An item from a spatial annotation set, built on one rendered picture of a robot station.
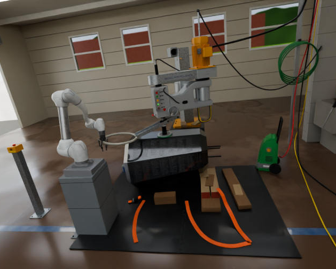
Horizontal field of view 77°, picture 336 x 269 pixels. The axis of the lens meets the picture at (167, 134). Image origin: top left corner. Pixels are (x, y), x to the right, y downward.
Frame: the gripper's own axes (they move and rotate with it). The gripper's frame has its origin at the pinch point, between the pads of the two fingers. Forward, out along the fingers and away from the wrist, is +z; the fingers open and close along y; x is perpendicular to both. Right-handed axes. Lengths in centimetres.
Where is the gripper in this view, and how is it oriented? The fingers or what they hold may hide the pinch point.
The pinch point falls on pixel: (104, 148)
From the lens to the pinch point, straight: 296.1
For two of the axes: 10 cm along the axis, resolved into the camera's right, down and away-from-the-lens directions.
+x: -5.3, -2.5, 8.1
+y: 8.4, -2.1, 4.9
